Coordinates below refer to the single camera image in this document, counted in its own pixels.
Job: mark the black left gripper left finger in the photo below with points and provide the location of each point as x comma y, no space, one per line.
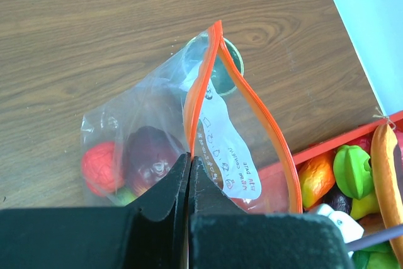
150,232

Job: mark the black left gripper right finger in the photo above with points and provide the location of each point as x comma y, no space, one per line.
221,235

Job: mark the red raspberry toy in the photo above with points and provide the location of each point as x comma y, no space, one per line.
102,175

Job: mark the dark red apple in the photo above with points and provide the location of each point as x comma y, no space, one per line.
148,155

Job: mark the clear orange zip top bag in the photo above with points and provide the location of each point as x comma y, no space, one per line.
200,96

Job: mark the orange yellow mango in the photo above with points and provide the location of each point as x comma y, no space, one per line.
316,178

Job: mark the purple eggplant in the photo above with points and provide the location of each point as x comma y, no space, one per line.
337,200

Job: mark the green pepper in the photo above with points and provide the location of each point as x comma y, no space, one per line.
379,256

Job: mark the red plastic tray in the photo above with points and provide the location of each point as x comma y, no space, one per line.
314,150

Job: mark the pink dragon fruit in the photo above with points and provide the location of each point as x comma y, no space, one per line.
365,141

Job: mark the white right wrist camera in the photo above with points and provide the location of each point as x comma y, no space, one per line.
349,228

